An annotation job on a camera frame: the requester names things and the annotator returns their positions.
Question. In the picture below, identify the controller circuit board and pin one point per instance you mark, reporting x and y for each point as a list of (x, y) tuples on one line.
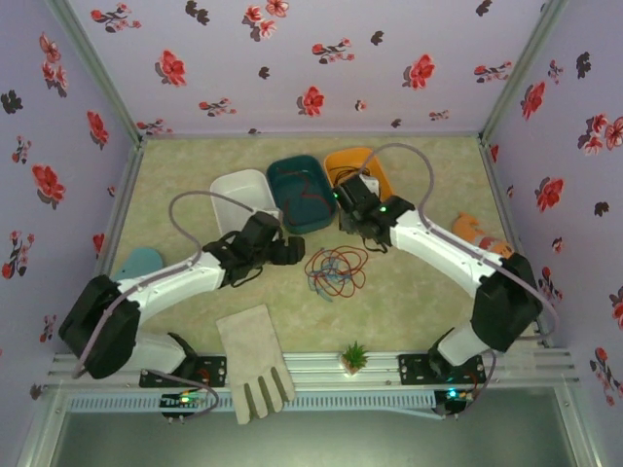
[(452, 396), (182, 401)]

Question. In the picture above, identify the orange plastic bin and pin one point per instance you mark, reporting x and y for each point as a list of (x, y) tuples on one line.
[(340, 158)]

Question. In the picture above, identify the white plastic bin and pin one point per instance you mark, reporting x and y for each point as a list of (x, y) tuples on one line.
[(243, 185)]

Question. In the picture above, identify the dark teal plastic bin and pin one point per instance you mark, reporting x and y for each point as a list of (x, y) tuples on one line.
[(292, 216)]

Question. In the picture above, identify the aluminium mounting rail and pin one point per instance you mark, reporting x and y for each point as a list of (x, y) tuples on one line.
[(316, 362)]

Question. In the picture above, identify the left controller circuit board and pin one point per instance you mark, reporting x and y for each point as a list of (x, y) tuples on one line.
[(182, 401)]

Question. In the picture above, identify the light teal flat lid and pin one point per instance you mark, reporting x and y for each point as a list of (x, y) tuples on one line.
[(141, 262)]

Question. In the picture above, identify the small green potted plant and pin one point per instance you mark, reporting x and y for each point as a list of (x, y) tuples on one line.
[(355, 357)]

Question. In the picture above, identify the orange fish toy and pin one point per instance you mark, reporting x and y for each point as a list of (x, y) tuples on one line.
[(467, 226)]

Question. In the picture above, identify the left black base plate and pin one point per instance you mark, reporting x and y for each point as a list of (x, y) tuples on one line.
[(214, 370)]

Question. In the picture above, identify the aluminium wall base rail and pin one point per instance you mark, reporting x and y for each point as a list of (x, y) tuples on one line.
[(311, 135)]

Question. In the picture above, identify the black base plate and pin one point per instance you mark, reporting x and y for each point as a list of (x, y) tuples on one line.
[(214, 370), (414, 370)]

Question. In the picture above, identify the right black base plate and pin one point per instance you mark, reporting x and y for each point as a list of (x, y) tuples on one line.
[(414, 370)]

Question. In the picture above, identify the right controller circuit board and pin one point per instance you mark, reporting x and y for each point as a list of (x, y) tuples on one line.
[(452, 396)]

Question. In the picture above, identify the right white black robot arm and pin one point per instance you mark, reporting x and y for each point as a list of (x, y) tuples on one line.
[(438, 243)]

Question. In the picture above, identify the beige work glove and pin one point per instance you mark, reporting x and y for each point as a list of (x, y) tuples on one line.
[(253, 350)]

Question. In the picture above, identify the aluminium side rail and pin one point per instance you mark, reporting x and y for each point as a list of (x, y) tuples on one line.
[(127, 180), (494, 170)]

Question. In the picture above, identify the aluminium corner post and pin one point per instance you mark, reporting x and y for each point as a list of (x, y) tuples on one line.
[(528, 58), (90, 58)]

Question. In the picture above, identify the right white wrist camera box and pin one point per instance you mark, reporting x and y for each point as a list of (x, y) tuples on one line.
[(372, 185)]

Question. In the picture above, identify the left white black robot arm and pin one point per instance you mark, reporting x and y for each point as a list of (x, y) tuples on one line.
[(170, 282)]

